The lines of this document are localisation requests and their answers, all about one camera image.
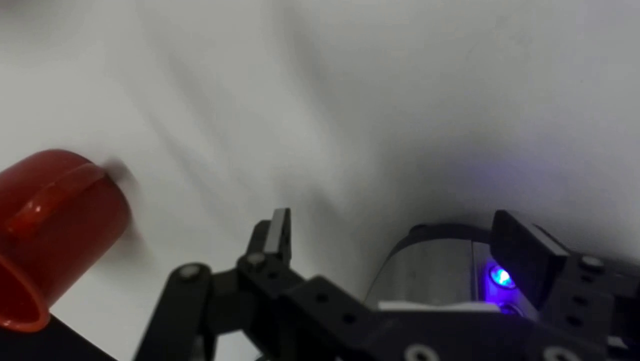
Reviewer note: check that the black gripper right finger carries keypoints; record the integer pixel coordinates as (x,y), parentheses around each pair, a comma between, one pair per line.
(530,257)

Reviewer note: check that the red plastic mug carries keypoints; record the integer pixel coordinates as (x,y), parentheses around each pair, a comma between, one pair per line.
(57,231)

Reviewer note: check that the silver two-slot toaster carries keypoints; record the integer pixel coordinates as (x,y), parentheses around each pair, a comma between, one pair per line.
(441,271)

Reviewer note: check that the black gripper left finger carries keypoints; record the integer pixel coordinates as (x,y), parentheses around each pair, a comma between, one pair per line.
(271,252)

